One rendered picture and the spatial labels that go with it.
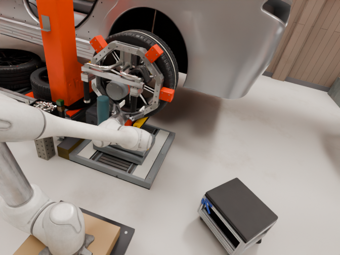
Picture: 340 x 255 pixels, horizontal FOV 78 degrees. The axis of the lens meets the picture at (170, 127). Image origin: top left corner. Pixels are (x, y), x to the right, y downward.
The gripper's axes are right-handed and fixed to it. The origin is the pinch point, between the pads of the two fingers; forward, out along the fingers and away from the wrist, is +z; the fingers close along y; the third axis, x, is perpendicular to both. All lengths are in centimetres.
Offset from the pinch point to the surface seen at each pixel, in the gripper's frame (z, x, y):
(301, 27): 444, 38, 183
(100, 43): 21.6, 26.3, -36.0
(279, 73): 445, -65, 183
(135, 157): 23, -66, -3
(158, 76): 20.7, 15.2, 7.3
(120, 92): 6.3, 2.7, -12.3
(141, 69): 10.7, 20.8, -1.2
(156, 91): 20.8, 3.7, 7.9
